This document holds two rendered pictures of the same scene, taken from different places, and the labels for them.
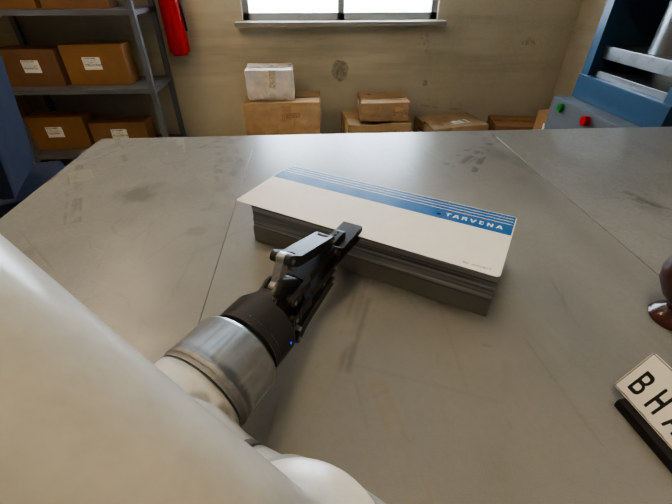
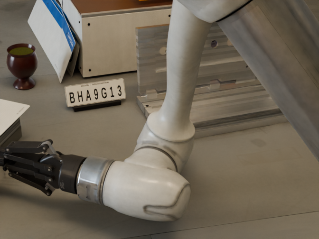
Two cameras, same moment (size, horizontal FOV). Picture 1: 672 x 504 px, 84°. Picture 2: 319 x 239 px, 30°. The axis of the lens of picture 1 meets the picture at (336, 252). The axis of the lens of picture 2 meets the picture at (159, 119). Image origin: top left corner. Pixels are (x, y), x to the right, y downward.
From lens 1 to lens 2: 1.15 m
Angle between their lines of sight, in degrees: 80
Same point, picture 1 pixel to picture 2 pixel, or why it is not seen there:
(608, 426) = (84, 115)
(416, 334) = not seen: hidden behind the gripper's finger
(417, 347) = not seen: hidden behind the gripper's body
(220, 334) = (95, 160)
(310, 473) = (152, 117)
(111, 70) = not seen: outside the picture
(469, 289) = (14, 129)
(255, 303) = (71, 158)
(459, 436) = (93, 150)
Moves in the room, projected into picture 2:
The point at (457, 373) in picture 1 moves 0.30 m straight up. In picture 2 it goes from (61, 148) to (54, 32)
